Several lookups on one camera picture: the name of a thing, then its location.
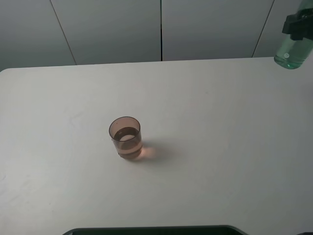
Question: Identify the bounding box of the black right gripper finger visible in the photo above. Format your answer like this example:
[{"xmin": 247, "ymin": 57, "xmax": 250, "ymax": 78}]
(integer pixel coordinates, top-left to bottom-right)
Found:
[{"xmin": 282, "ymin": 15, "xmax": 313, "ymax": 40}]

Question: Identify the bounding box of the green transparent water bottle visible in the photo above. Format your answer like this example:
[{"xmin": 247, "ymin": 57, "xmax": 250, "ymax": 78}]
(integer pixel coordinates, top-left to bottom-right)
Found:
[{"xmin": 274, "ymin": 0, "xmax": 313, "ymax": 70}]

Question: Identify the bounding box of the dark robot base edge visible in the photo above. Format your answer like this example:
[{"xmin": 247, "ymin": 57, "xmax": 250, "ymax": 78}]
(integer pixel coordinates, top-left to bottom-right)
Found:
[{"xmin": 64, "ymin": 225, "xmax": 246, "ymax": 235}]

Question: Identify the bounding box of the pink translucent plastic cup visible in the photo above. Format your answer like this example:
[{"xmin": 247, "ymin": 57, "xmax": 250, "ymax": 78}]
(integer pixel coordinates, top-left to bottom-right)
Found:
[{"xmin": 109, "ymin": 116, "xmax": 142, "ymax": 160}]

